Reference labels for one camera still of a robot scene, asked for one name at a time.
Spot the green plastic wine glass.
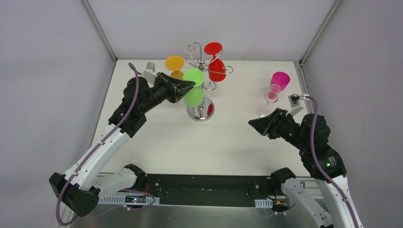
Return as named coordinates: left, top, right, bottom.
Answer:
left=183, top=68, right=204, bottom=107

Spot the chrome wine glass rack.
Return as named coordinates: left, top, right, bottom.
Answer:
left=183, top=42, right=234, bottom=122

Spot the clear wine glass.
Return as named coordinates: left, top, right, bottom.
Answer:
left=183, top=42, right=195, bottom=62
left=257, top=84, right=281, bottom=118

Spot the magenta plastic wine glass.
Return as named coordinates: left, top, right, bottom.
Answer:
left=267, top=72, right=290, bottom=103

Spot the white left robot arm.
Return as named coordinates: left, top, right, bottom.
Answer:
left=49, top=72, right=196, bottom=221

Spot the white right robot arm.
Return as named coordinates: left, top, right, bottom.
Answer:
left=248, top=108, right=362, bottom=228

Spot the orange plastic wine glass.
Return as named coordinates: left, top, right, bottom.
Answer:
left=165, top=55, right=184, bottom=80

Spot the red plastic wine glass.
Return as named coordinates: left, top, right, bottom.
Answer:
left=204, top=42, right=226, bottom=82

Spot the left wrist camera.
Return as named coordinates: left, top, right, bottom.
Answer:
left=142, top=62, right=157, bottom=85

